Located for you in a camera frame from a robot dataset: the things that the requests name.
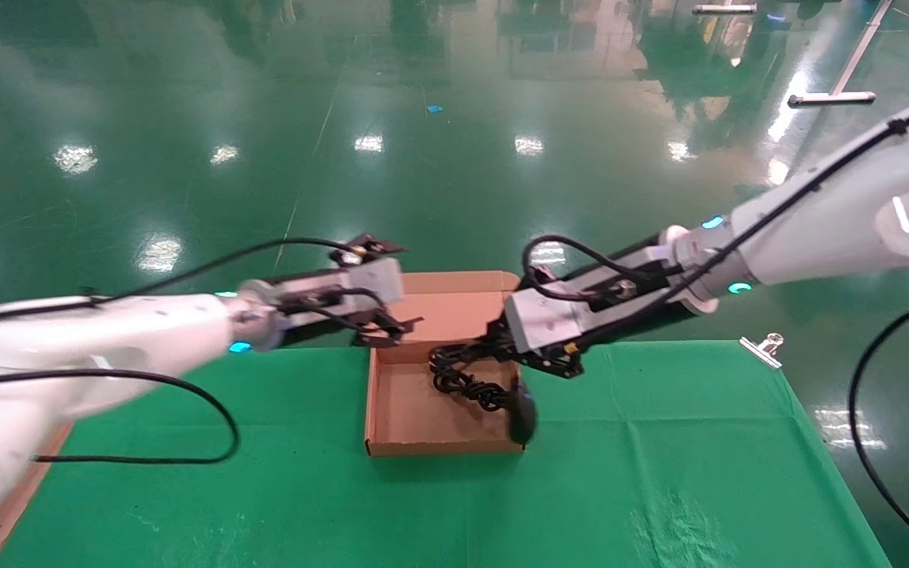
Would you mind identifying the silver table clamp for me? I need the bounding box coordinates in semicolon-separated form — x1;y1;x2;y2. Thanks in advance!
739;333;785;370

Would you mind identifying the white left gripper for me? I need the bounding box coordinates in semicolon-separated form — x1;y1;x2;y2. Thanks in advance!
265;234;425;349

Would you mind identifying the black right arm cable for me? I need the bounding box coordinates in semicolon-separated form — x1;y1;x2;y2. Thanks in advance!
521;95;909;352

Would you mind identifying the green table cloth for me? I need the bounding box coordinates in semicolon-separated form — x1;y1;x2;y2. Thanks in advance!
0;339;893;568

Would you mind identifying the white stand with pole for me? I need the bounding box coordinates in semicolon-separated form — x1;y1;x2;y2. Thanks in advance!
787;0;895;108

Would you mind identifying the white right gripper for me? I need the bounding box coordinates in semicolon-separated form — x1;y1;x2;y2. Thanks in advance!
488;243;693;380

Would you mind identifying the black wired mouse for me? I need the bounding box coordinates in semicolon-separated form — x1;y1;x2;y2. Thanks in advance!
428;339;539;447

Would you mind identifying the black hanging left cable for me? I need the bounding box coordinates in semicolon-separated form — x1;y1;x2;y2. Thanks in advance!
0;368;241;465

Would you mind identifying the black hanging cable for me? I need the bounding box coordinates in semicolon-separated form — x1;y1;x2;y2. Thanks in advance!
0;368;241;465
848;293;909;559

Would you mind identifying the black hanging right cable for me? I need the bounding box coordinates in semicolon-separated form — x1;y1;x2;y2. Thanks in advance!
848;293;909;559

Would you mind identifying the open brown cardboard box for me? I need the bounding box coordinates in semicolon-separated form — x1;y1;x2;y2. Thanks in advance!
365;271;529;458

